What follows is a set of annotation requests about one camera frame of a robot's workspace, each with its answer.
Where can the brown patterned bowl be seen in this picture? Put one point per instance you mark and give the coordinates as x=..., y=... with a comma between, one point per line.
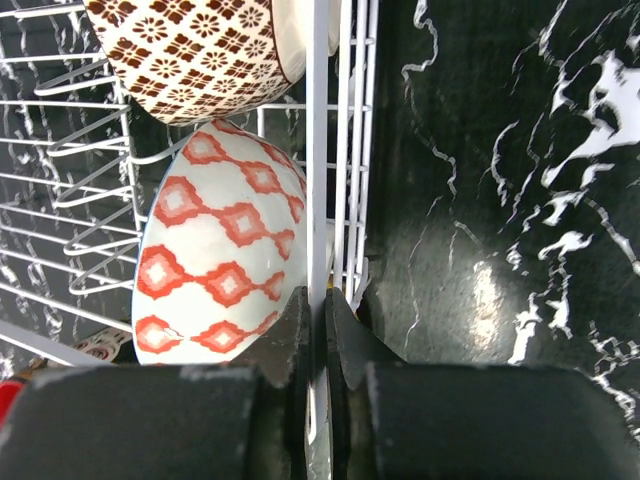
x=189, y=61

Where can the blue triangle patterned bowl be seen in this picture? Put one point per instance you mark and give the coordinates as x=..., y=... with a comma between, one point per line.
x=222, y=251

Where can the white wire dish rack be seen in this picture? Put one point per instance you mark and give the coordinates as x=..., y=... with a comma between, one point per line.
x=81, y=163

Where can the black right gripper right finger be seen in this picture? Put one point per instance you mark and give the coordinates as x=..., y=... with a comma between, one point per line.
x=394, y=420

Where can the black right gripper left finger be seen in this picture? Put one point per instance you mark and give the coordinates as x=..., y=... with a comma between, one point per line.
x=241, y=420

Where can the red interior mug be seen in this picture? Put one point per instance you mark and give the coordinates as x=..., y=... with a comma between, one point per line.
x=10, y=389

